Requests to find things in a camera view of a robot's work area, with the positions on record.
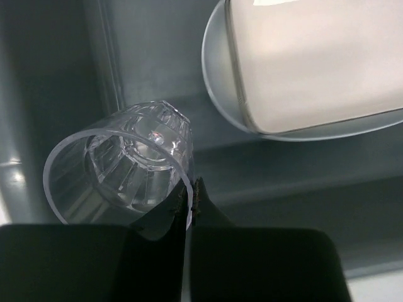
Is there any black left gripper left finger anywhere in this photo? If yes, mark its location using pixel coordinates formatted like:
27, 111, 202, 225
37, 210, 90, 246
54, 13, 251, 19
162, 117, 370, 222
1, 182, 186, 301

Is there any large oval white plate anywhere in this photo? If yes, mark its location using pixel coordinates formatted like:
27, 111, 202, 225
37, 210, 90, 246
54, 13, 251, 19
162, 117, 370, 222
201, 1, 402, 142

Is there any clear glass cup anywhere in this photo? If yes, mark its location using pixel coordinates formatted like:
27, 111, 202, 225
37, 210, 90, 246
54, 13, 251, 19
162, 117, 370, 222
43, 101, 194, 225

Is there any rectangular white plate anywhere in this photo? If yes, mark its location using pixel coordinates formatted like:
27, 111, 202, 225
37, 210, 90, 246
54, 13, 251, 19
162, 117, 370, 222
224, 1, 402, 134

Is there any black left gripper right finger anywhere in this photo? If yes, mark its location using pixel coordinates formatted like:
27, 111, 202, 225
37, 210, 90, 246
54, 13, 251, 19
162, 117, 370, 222
190, 178, 352, 301

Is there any grey plastic bin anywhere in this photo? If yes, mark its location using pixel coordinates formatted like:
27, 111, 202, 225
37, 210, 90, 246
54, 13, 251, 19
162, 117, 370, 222
1, 1, 402, 279

